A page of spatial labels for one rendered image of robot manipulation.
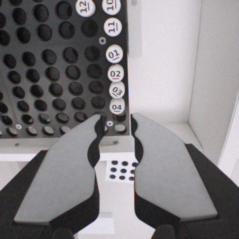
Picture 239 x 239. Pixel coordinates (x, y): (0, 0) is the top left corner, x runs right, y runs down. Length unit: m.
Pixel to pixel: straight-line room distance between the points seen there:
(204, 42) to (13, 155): 0.24
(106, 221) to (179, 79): 0.43
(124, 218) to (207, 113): 0.42
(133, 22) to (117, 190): 0.37
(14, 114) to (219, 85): 0.19
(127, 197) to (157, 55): 0.36
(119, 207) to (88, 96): 0.39
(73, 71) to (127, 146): 0.10
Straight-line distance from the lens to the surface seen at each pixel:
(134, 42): 0.20
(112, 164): 0.35
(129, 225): 0.59
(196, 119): 0.23
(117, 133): 0.18
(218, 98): 0.18
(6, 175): 0.41
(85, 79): 0.16
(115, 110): 0.15
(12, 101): 0.19
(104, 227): 0.57
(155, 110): 0.24
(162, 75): 0.22
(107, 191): 0.46
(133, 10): 0.20
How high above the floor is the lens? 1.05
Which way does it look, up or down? 60 degrees down
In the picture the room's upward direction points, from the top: 178 degrees counter-clockwise
